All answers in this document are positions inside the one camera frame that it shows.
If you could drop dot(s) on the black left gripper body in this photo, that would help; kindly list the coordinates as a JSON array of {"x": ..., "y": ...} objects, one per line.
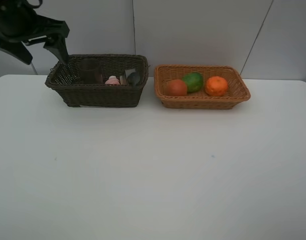
[{"x": 19, "y": 22}]

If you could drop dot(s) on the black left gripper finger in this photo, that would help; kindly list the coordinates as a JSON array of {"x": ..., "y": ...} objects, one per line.
[
  {"x": 17, "y": 50},
  {"x": 57, "y": 46}
]

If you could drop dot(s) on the translucent purple plastic cup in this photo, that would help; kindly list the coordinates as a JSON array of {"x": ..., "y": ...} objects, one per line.
[{"x": 90, "y": 71}]

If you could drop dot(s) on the pink lotion bottle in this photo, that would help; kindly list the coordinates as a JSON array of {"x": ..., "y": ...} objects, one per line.
[{"x": 112, "y": 80}]

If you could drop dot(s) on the black pump bottle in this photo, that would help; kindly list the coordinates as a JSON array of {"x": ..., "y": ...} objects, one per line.
[{"x": 130, "y": 77}]

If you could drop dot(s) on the round bread bun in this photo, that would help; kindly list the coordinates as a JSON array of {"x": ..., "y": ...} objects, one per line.
[{"x": 176, "y": 88}]

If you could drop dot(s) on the green lime fruit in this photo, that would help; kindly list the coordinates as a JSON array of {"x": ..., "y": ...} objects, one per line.
[{"x": 194, "y": 82}]

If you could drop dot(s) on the orange tangerine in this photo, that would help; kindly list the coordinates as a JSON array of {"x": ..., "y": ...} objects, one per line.
[{"x": 216, "y": 86}]

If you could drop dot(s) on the dark brown wicker basket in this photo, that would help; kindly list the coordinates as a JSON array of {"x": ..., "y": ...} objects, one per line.
[{"x": 66, "y": 81}]

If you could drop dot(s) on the light orange wicker basket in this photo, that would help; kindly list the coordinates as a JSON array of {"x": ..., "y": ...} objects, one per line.
[{"x": 236, "y": 94}]

